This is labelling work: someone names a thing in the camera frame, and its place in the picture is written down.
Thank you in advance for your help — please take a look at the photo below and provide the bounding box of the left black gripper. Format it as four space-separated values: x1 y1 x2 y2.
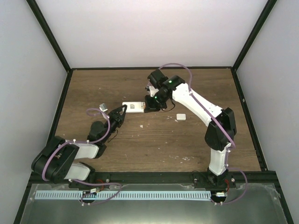
101 105 127 144

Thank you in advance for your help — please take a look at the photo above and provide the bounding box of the white remote control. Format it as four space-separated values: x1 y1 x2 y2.
122 102 145 113

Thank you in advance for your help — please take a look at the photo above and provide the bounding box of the white battery cover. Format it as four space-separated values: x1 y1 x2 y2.
176 113 186 121

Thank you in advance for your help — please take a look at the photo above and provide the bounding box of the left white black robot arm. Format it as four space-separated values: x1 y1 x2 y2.
31 105 128 189

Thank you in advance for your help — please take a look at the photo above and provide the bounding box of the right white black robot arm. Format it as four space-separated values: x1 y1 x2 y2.
144 69 237 188

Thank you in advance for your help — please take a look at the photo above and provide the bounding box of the grey metal front plate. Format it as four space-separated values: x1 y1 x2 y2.
20 183 287 224

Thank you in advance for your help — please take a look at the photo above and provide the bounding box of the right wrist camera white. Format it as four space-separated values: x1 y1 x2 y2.
145 82 159 97

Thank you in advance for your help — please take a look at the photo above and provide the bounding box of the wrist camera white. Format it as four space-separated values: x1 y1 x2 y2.
99 103 108 112
145 82 159 97

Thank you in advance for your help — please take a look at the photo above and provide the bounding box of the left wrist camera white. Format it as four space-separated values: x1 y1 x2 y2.
99 103 108 112

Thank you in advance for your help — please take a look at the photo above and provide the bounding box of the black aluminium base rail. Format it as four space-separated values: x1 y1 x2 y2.
28 171 280 190

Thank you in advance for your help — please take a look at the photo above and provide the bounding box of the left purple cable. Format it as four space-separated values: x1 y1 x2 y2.
41 108 122 207

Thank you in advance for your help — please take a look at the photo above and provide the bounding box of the light blue slotted cable duct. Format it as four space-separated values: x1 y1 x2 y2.
34 190 211 201

